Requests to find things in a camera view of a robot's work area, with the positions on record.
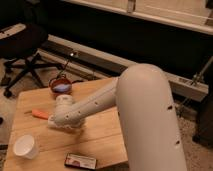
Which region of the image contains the orange carrot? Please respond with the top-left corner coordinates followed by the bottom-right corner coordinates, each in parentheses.
top-left (26, 109), bottom-right (49, 120)

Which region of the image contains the black office chair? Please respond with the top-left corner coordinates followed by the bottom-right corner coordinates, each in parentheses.
top-left (0, 23), bottom-right (62, 98)

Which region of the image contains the black and white box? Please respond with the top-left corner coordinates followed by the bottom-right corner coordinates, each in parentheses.
top-left (64, 153), bottom-right (97, 170)

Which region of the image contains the white paper cup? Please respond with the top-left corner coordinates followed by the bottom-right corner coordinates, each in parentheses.
top-left (13, 135), bottom-right (39, 159)

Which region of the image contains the metal tripod stand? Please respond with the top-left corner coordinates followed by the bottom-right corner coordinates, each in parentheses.
top-left (176, 56), bottom-right (213, 117)

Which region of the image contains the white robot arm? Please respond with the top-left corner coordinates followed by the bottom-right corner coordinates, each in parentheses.
top-left (53, 64), bottom-right (187, 171)

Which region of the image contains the red bowl with blue contents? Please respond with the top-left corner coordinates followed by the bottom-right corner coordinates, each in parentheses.
top-left (49, 78), bottom-right (72, 98)

